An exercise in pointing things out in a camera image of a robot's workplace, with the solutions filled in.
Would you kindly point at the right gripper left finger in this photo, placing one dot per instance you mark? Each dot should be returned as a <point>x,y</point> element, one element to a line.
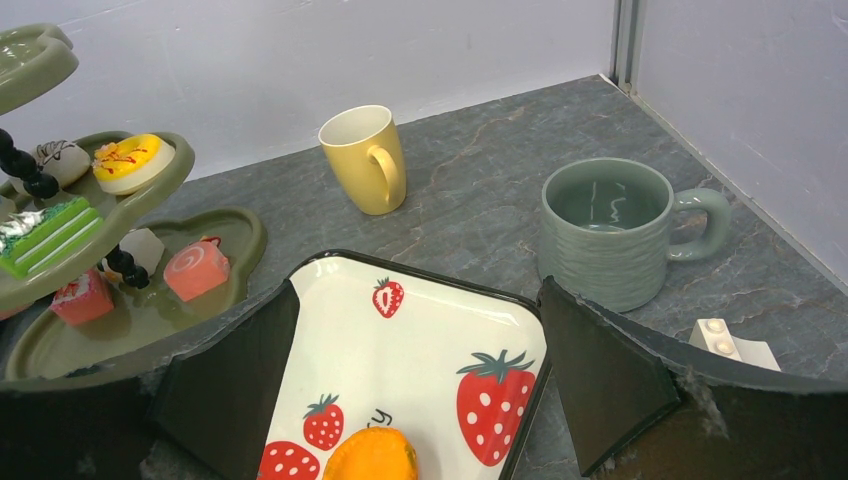
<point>195,404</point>

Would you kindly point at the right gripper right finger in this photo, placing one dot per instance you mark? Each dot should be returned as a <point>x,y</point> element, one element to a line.
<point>643,405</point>

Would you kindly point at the pink swirl roll cake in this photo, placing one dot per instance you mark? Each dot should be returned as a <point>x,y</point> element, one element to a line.
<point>197,269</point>

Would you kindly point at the red strawberry cake slice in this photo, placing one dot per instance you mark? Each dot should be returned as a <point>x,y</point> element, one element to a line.
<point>82,300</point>

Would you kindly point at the orange macaron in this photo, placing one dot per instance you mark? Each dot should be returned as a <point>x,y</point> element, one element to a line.
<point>374,453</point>

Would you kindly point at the green triangular cake slice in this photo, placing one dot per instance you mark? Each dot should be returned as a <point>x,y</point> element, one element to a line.
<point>32,241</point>

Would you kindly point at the yellow glazed donut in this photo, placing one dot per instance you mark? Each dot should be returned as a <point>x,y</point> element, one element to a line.
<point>124,167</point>

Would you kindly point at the white chocolate drizzle donut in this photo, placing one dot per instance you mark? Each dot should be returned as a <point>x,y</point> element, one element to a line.
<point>46,169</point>

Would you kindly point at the small white sachet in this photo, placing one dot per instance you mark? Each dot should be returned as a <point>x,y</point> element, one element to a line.
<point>713,335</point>

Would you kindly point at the green three-tier dessert stand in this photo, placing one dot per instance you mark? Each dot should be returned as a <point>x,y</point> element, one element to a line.
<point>35,59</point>

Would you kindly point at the strawberry print serving tray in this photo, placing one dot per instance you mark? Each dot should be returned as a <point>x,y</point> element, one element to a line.
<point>457,368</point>

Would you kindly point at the grey-green ceramic mug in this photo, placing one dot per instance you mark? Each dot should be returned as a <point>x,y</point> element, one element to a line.
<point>610,226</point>

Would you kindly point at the yellow ceramic mug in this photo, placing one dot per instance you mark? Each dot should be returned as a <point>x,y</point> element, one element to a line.
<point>363,148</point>

